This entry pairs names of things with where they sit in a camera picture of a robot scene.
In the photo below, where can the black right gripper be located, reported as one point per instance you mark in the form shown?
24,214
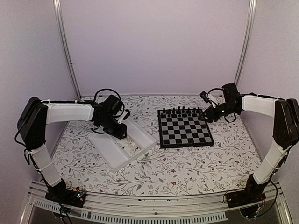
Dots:
210,112

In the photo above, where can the black and silver chessboard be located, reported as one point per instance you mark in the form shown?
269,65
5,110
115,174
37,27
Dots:
183,132

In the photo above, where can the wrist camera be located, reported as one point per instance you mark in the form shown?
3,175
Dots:
124,116
208,98

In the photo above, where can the front aluminium rail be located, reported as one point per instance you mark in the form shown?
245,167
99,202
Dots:
195,209

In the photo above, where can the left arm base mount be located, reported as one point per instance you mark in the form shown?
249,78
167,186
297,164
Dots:
61,194

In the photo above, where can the white plastic tray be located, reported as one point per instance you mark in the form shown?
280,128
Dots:
118,153

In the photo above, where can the right aluminium frame post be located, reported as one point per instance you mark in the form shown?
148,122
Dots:
246,40

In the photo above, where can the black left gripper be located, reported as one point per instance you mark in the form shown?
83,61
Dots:
119,133

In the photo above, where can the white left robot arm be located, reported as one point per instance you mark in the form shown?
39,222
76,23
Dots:
38,114

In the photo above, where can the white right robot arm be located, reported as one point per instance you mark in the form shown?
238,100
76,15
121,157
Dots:
285,114

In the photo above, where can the black chess pieces back row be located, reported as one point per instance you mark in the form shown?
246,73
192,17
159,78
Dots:
179,109

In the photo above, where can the aluminium frame post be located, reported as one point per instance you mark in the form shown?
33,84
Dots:
246,40
63,37

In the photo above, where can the left aluminium frame post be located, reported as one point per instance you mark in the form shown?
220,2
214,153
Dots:
63,37

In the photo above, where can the black chess pawns row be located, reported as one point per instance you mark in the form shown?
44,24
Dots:
193,114

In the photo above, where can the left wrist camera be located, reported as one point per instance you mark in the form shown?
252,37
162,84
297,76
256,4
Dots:
124,116

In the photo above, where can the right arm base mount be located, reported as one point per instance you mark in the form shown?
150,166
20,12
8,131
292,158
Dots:
245,196

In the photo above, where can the floral patterned table mat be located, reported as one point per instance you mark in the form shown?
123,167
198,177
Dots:
160,172

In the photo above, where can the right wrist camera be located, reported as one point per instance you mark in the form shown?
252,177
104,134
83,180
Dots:
208,98

